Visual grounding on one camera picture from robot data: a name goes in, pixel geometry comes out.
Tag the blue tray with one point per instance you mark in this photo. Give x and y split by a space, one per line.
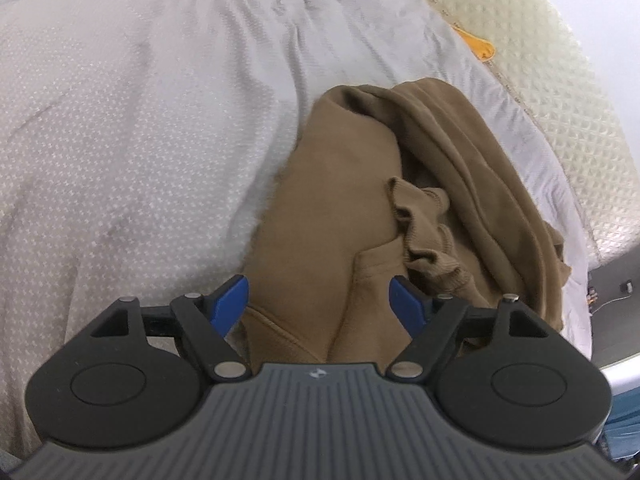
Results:
622 425

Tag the white wall charger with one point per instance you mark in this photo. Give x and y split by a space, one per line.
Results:
625 288

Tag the brown hoodie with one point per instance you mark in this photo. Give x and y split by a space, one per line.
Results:
325 210

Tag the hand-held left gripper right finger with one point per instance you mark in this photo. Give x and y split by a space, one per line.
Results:
407 305

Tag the cream quilted headboard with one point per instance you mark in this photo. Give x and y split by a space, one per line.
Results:
525 35

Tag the grey duvet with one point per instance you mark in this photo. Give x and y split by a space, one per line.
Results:
125 135

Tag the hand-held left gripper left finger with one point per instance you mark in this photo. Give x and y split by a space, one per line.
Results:
230 305

